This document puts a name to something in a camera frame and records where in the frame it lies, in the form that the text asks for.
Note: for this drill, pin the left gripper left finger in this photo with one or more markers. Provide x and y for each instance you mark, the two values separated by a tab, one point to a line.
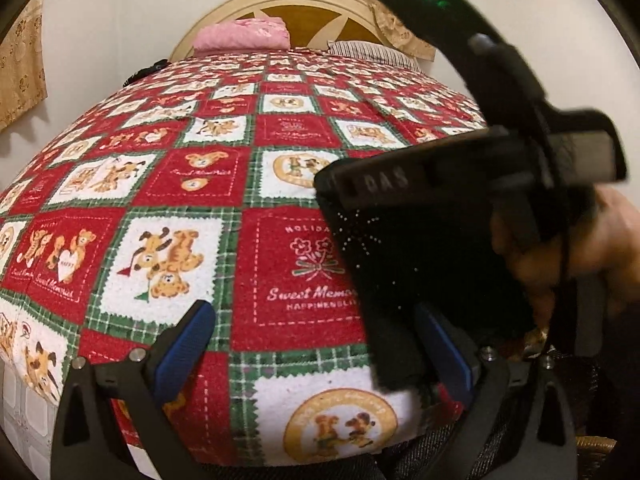
87	441

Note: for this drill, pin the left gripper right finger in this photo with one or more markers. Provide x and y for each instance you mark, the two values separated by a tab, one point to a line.
526	398

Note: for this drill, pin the black pants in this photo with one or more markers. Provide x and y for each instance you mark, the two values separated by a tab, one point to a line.
413	229

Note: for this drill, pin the person's right hand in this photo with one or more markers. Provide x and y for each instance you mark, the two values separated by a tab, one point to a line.
607	244

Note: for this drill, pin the red patchwork bedspread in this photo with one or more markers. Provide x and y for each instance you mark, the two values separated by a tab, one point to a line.
196	183

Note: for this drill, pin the striped pillow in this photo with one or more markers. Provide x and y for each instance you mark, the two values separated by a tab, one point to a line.
369	51

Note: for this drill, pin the cream wooden headboard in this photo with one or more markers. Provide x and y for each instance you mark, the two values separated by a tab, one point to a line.
312	24

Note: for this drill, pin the black object beside bed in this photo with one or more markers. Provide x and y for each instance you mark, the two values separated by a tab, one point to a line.
146	72

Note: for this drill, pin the pink folded blanket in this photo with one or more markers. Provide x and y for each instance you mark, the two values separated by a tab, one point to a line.
246	34

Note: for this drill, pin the beige curtain on left wall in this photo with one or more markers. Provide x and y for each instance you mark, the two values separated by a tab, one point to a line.
23	81

